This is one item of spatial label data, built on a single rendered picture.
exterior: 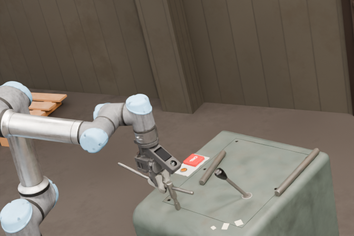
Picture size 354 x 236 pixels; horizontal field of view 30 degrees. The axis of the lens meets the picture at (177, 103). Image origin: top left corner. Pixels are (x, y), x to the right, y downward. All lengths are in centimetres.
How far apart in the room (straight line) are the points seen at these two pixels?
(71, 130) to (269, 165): 75
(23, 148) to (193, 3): 319
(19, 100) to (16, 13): 437
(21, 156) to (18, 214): 20
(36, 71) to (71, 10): 97
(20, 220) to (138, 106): 63
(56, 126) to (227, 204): 63
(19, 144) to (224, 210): 75
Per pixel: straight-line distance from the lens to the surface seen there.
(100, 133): 203
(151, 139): 214
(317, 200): 243
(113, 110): 213
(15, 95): 230
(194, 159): 251
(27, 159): 242
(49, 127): 211
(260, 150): 250
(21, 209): 242
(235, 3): 517
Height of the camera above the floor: 256
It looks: 26 degrees down
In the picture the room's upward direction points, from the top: 13 degrees counter-clockwise
